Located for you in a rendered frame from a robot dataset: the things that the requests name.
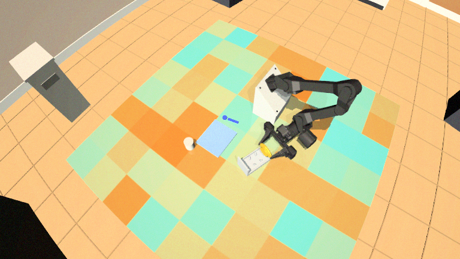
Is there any yellow plate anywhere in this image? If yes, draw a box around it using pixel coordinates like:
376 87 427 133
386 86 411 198
260 143 272 158

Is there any white cylinder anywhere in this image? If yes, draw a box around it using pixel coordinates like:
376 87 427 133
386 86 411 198
183 137 195 150

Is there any light blue mat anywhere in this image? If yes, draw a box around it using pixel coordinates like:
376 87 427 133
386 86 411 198
196 120 237 157

